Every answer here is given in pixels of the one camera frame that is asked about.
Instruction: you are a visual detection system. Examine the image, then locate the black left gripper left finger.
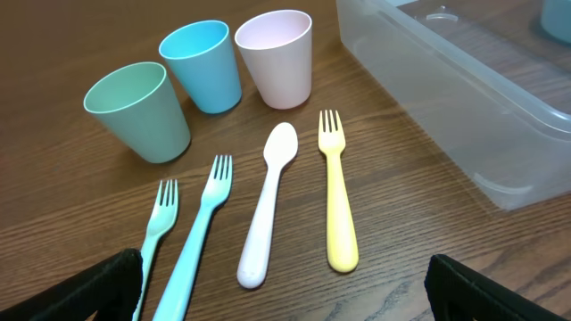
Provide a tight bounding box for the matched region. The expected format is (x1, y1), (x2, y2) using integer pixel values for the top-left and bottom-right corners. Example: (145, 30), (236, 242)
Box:
(1, 248), (143, 321)

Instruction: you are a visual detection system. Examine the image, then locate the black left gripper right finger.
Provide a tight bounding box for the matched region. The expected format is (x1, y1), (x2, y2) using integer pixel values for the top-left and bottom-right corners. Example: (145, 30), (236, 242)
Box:
(424, 254), (565, 321)

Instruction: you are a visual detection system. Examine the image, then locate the blue plastic fork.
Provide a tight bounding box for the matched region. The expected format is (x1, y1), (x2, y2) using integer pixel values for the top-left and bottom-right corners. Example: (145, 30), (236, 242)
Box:
(153, 155), (233, 321)

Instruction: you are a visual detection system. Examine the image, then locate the green plastic fork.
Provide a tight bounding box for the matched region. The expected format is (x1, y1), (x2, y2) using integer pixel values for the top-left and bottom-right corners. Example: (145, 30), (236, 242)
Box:
(132, 179), (178, 321)

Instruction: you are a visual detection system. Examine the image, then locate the yellow plastic fork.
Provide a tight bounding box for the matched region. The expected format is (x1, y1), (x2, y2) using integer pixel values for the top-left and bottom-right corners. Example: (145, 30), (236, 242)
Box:
(318, 110), (359, 273)

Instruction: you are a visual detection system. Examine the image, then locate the green plastic cup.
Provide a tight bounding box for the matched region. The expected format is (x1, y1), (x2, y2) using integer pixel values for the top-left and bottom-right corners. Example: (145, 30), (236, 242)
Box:
(83, 62), (191, 163)

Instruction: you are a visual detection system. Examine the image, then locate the white plastic spoon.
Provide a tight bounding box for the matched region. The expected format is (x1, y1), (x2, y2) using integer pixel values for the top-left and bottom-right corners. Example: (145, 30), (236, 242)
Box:
(236, 122), (298, 289)

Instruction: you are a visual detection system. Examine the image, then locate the blue plastic cup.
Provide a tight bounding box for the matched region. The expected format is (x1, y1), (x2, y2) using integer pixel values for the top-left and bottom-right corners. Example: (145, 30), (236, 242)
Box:
(159, 20), (242, 114)

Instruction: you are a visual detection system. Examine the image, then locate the pink plastic cup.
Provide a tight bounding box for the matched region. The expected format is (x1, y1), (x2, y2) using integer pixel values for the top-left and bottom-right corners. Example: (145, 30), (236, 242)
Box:
(235, 9), (312, 110)

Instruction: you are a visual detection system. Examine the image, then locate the green plastic bowl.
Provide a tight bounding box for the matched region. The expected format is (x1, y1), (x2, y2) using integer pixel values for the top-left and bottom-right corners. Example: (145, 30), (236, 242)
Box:
(541, 0), (571, 43)

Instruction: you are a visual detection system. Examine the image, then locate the clear plastic container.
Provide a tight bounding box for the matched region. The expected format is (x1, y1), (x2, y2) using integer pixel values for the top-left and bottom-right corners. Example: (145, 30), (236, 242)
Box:
(336, 0), (570, 210)

